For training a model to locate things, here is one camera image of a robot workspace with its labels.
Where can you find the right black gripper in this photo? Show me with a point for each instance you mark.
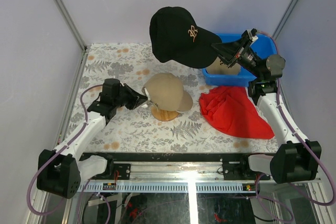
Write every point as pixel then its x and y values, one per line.
pixel 232 52

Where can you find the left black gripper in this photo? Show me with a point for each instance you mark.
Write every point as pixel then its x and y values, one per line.
pixel 135 95

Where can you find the tan baseball cap with logo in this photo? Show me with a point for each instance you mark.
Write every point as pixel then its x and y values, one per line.
pixel 166 91

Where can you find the black cap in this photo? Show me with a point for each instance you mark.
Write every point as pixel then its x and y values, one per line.
pixel 175 36

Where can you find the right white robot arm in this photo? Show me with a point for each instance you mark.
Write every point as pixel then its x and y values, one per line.
pixel 297 157

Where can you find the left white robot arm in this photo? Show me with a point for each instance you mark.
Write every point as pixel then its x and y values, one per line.
pixel 97 116

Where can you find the wooden hat stand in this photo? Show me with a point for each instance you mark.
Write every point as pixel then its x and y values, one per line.
pixel 163 115

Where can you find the blue plastic bin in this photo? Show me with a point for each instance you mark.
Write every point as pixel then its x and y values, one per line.
pixel 263 47

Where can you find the red cloth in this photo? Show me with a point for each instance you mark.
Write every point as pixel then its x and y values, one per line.
pixel 229 110

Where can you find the floral table mat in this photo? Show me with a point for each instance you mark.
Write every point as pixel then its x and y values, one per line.
pixel 137 130

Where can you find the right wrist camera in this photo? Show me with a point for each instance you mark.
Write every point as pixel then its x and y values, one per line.
pixel 252 34

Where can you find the aluminium front rail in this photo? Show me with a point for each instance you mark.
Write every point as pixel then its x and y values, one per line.
pixel 181 172

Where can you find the right aluminium corner post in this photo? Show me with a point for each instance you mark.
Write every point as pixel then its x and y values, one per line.
pixel 290 8

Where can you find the aluminium corner post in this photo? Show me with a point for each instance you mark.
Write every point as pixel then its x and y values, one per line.
pixel 290 8
pixel 71 25

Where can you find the left aluminium corner post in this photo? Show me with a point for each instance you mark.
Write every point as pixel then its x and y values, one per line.
pixel 71 25

